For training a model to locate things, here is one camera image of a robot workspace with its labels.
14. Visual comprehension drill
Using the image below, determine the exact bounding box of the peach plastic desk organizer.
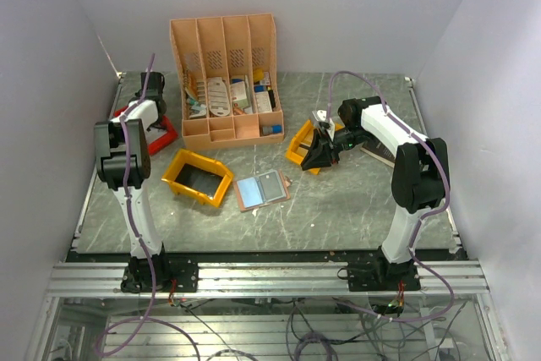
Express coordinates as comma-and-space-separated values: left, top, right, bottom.
169, 14, 285, 151

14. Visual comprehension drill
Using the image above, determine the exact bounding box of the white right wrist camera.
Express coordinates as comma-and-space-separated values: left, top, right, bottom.
311, 110, 336, 140

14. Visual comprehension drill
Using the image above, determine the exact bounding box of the white oval perforated board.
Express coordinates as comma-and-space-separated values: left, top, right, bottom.
207, 77, 231, 118

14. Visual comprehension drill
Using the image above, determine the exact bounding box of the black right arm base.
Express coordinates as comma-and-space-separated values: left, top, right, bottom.
336, 260, 421, 292

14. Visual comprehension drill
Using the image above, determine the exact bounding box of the red plastic bin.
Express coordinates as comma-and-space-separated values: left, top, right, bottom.
112, 101, 178, 156

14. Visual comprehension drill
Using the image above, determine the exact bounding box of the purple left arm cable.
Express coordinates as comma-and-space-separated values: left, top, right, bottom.
92, 52, 178, 361

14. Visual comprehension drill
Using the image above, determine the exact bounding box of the yellow bin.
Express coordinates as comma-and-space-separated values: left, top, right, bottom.
285, 118, 346, 176
161, 149, 233, 207

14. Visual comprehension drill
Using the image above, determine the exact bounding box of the black book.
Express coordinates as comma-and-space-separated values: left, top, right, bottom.
360, 140, 395, 167

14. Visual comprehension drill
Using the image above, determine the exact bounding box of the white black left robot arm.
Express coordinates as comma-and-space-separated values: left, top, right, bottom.
94, 72, 167, 260

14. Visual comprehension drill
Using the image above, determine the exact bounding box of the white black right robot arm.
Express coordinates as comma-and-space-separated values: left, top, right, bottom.
301, 96, 450, 290

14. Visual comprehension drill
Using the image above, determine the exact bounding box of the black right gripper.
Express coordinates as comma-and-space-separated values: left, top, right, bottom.
301, 125, 374, 170

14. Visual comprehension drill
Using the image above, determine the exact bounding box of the white box in organizer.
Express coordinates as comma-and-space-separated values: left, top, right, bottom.
230, 79, 249, 110

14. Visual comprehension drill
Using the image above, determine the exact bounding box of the blue grey cylinder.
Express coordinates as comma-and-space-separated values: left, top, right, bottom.
261, 125, 282, 136

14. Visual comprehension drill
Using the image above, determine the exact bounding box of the pink leather card holder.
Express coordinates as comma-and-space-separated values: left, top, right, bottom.
233, 170, 291, 212

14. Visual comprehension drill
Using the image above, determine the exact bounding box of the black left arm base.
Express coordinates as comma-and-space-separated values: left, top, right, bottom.
120, 249, 199, 293

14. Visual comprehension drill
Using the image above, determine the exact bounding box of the black card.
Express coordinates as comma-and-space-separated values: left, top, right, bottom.
259, 171, 285, 202

